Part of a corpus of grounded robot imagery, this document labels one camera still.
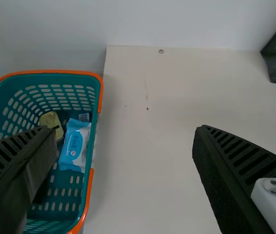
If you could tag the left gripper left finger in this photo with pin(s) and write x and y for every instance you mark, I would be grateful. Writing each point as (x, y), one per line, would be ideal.
(8, 165)

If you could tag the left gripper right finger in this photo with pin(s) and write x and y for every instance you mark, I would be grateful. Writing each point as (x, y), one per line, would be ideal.
(230, 175)

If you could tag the blue wet wipes pack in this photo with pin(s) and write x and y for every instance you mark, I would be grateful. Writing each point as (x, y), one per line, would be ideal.
(74, 146)

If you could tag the teal shopping basket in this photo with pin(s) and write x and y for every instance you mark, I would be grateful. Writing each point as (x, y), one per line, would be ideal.
(55, 80)

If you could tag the gold rectangular tin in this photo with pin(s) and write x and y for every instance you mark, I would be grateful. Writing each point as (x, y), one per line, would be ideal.
(51, 120)

